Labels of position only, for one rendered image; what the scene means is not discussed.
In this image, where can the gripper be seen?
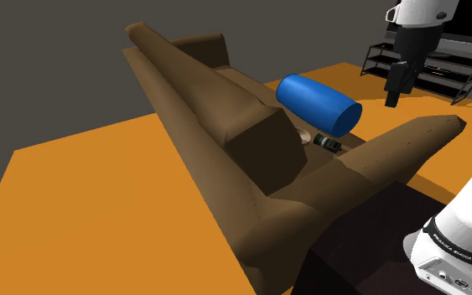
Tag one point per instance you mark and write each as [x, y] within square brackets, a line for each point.
[417, 41]

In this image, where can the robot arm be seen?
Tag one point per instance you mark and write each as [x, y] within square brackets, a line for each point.
[452, 228]

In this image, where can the black shelf television stand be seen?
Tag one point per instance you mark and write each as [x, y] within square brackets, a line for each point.
[444, 74]

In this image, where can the blue cylinder bolster pillow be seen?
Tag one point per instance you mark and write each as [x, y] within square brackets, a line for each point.
[317, 104]

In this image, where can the dark green bottle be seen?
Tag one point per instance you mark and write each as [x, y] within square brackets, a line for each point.
[327, 142]

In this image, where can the pale round plate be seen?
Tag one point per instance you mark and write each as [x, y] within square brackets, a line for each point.
[303, 135]

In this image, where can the brown sofa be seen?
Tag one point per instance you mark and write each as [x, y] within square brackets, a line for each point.
[219, 122]

